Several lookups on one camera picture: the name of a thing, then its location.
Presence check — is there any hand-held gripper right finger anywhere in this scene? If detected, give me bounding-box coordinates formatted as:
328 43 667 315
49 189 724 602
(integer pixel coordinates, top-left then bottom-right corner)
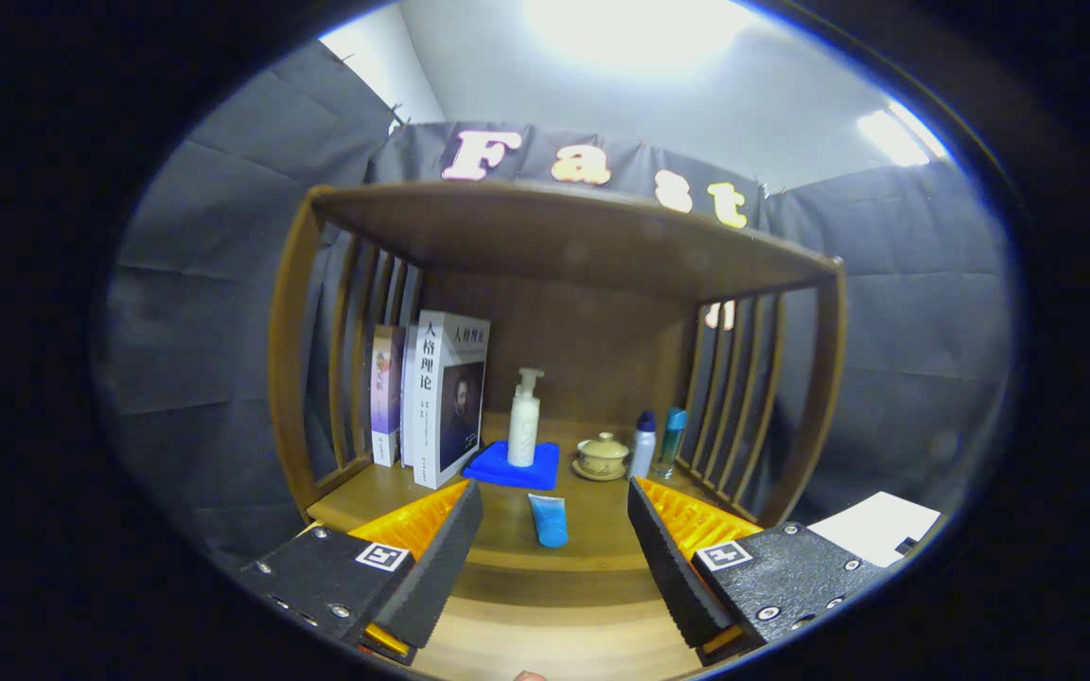
626 477 887 667

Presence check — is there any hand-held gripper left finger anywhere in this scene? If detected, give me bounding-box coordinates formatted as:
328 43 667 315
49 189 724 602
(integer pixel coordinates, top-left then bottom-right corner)
235 479 485 663

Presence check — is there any blue tube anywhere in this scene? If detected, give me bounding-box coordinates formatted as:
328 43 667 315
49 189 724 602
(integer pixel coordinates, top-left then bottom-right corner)
527 493 570 549

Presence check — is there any wooden drawer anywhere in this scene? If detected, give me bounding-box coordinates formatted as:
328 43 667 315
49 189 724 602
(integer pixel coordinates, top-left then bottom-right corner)
408 596 702 680

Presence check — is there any wooden countertop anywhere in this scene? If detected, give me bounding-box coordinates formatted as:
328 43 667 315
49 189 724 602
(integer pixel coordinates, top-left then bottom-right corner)
308 416 756 572

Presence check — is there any white side cabinet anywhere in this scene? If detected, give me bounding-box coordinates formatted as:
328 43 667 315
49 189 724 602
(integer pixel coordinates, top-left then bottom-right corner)
805 490 943 568

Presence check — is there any brown wooden cabinet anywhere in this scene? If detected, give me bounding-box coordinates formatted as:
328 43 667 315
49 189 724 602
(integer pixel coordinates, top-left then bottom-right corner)
268 180 847 681

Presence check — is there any blue folded cloth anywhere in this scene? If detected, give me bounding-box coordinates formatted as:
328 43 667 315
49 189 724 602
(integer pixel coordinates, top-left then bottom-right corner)
462 440 561 491

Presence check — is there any white bottle with blue cap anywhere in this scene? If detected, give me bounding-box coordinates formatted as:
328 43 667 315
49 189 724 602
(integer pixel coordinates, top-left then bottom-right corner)
628 410 658 480

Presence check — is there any teal bottle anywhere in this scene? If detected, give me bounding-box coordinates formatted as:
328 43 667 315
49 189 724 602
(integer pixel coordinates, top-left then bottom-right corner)
654 408 688 481

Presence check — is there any beige lidded tea cup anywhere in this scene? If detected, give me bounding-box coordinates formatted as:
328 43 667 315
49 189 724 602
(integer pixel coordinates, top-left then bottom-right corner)
571 432 631 481

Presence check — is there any thin white book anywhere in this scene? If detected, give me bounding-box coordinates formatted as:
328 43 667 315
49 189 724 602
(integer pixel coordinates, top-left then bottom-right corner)
400 326 423 469

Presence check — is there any white pump bottle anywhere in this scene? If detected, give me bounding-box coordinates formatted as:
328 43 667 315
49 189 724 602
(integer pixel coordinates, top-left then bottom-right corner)
506 368 546 468

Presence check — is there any white book with portrait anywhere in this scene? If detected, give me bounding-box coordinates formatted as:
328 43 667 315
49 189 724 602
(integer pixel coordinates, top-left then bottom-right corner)
413 310 492 490

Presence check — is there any purple book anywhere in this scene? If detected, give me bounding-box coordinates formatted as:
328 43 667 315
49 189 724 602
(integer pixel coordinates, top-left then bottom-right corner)
371 324 407 468

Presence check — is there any black backdrop cloth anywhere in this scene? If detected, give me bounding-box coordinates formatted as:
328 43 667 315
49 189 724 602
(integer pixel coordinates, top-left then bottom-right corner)
91 43 1019 568

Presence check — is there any small ceiling light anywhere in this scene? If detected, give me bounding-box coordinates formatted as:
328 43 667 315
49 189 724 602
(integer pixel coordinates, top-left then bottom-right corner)
855 102 948 166

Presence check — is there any large ceiling light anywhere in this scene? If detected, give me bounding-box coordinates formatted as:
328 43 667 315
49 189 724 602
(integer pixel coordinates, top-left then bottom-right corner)
521 0 754 67

